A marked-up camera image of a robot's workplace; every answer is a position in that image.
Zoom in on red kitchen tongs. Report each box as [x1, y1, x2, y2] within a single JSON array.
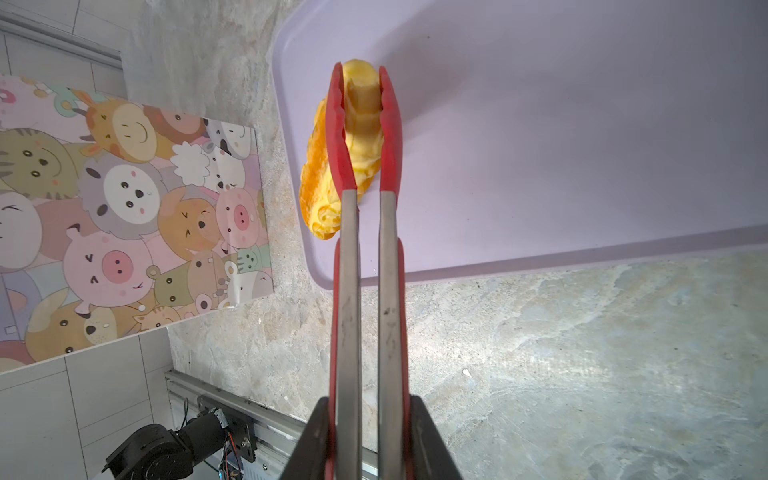
[[325, 63, 414, 479]]

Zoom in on white cartoon paper bag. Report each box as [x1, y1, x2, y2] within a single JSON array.
[[1, 75, 274, 371]]

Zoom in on left circuit board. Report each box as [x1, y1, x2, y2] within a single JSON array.
[[218, 432, 245, 480]]

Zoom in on lilac plastic tray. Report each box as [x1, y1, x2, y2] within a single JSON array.
[[272, 1, 767, 282]]

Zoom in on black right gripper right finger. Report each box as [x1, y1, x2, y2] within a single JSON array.
[[409, 395, 462, 480]]

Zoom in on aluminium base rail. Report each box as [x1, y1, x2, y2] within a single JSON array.
[[164, 369, 380, 480]]

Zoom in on long cream-filled bread loaf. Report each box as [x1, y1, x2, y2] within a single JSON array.
[[299, 59, 384, 240]]

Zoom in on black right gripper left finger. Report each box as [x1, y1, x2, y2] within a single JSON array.
[[280, 397, 330, 480]]

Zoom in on aluminium corner post left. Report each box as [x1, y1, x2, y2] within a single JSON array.
[[1, 11, 122, 69]]

